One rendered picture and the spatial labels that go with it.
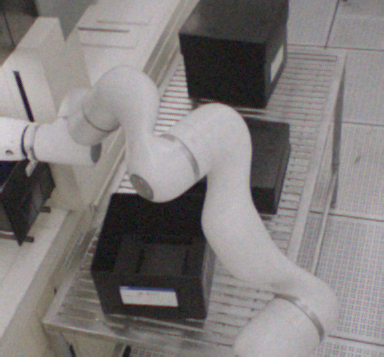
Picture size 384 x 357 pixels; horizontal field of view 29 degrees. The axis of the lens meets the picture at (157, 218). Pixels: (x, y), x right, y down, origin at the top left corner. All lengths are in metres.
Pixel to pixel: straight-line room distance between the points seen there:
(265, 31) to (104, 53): 0.59
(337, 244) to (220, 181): 1.80
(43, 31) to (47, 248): 0.57
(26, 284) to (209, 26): 1.02
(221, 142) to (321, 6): 3.22
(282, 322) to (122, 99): 0.48
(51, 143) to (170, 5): 1.30
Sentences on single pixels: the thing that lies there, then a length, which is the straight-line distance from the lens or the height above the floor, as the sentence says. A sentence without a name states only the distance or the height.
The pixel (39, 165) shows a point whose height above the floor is 1.10.
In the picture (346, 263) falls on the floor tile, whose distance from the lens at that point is 2.97.
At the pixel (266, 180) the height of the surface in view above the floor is 0.86.
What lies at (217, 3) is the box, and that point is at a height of 1.01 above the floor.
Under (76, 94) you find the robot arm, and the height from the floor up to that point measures 1.39.
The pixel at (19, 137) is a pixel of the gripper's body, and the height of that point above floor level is 1.27.
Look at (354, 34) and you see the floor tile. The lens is 4.17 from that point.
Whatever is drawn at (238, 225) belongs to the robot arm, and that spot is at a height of 1.36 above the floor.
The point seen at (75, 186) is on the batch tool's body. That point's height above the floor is 0.97.
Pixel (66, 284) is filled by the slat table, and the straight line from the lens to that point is 2.01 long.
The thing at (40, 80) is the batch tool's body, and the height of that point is 1.31.
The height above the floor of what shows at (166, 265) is 0.77.
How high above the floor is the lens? 2.27
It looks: 46 degrees down
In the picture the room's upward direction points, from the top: 11 degrees counter-clockwise
